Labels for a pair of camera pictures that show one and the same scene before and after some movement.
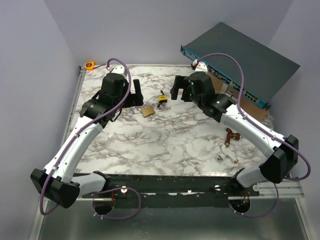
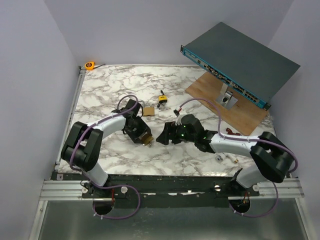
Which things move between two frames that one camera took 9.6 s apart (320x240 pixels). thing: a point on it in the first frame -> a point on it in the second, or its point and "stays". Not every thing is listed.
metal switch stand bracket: (228, 94) stays
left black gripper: (134, 99) -> (143, 128)
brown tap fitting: (230, 135) stays
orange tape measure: (90, 66) stays
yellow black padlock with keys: (162, 99) stays
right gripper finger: (174, 90) -> (163, 138)
